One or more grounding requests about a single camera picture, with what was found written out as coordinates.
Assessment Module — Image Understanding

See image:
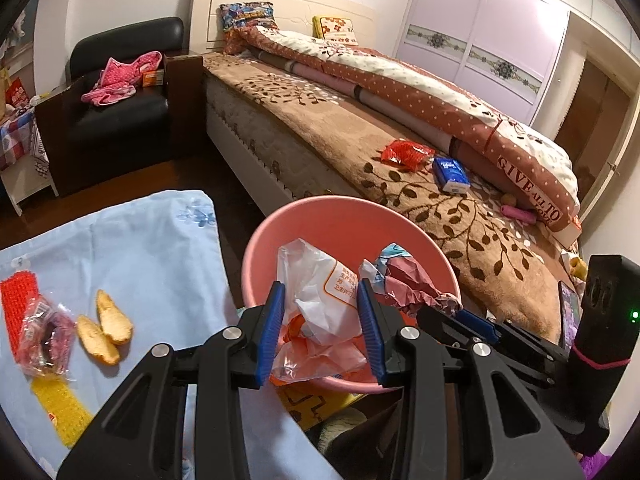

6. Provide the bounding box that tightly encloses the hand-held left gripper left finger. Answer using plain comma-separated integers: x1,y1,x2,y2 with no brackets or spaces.
56,281,287,480

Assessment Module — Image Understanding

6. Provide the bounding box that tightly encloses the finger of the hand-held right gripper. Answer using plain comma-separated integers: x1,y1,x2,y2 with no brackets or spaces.
454,309,507,345
417,306,482,350

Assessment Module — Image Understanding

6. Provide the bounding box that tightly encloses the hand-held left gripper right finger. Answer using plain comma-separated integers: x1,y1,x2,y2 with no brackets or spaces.
356,278,586,480

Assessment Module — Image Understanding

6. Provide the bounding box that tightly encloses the pink paper wrapper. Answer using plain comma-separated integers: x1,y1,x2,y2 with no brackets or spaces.
359,243,463,318

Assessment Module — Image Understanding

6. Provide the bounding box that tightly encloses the white plastic bag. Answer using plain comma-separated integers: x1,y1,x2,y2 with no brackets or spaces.
272,238,371,386

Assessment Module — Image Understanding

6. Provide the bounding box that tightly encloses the pink plastic bin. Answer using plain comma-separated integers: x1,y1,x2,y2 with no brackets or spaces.
241,196,462,395

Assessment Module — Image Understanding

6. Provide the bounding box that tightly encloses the yellow bread piece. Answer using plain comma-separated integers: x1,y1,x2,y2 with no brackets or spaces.
95,289,134,346
75,314,121,366

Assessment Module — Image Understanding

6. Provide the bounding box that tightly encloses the yellow foam net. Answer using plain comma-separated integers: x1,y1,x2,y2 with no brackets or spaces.
31,374,95,448

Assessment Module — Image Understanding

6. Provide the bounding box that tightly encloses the clear snack wrapper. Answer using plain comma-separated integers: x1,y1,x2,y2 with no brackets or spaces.
20,294,76,378

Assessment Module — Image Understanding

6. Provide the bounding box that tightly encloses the red foam net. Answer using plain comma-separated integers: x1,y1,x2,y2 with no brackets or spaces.
0,270,43,366

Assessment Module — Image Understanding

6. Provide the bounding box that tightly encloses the yellow plush toy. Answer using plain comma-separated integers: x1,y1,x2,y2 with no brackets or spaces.
562,252,588,281

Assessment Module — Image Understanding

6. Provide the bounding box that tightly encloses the yellow cardboard box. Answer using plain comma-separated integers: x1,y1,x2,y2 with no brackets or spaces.
277,385,366,431

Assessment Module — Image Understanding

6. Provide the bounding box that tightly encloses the pink tube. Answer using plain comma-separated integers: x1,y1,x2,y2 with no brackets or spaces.
501,204,537,223

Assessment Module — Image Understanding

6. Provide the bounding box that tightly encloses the light blue floral cloth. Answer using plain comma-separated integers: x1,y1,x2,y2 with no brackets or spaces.
0,189,346,480

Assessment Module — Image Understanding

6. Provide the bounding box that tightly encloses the blue tissue pack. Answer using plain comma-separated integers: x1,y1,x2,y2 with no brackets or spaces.
431,156,471,194

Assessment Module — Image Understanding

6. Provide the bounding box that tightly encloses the red snack packet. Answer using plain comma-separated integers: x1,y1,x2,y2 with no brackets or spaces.
380,138,435,171

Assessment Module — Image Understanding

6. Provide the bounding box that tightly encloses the brown leaf pattern blanket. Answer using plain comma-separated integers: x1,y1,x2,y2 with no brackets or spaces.
202,52,583,356

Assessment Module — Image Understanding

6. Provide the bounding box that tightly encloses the bed with brown leaf blanket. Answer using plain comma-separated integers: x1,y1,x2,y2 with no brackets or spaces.
189,0,586,356

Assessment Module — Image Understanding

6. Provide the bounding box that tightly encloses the brown wooden door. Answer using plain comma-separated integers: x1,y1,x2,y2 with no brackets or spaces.
552,57,633,196

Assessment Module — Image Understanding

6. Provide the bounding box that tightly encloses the polka dot quilt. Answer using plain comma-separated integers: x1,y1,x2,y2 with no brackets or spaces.
223,25,583,235

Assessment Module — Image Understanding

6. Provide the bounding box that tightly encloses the black leather armchair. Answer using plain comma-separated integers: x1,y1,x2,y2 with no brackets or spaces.
34,16,203,198

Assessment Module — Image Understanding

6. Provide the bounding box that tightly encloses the white side table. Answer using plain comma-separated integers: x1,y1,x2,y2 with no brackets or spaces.
0,150,58,217

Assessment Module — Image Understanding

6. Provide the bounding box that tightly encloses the black white patterned cloth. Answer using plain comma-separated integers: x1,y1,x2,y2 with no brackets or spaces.
31,127,51,181

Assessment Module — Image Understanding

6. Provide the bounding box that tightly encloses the pink dotted garment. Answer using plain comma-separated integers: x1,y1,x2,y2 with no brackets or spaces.
81,51,164,107

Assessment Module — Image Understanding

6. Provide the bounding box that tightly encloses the lilac sliding wardrobe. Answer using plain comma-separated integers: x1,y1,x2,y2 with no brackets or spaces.
392,0,571,128

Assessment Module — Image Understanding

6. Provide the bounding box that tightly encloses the yellow flowered pillow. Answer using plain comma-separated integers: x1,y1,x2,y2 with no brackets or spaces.
312,15,360,46

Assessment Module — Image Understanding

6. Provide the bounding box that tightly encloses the colourful printed pillow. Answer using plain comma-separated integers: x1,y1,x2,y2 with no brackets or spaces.
218,2,280,33

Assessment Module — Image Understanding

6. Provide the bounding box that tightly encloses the checked tablecloth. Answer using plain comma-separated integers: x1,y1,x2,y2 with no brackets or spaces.
0,107,51,171

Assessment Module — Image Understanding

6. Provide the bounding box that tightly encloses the red gift bag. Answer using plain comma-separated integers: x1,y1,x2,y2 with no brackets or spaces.
5,77,31,108

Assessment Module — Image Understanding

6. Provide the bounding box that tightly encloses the window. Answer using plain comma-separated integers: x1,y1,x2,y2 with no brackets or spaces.
0,0,41,76

